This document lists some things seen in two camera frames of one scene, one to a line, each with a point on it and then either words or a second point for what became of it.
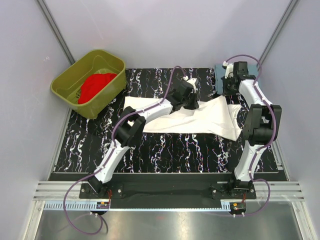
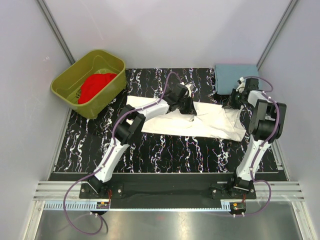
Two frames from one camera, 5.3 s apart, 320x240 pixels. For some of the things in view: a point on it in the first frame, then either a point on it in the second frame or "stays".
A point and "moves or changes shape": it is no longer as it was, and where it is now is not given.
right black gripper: [226, 92] → [229, 103]
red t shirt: [93, 85] stays
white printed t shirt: [214, 117] moves or changes shape
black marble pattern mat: [86, 140] stays
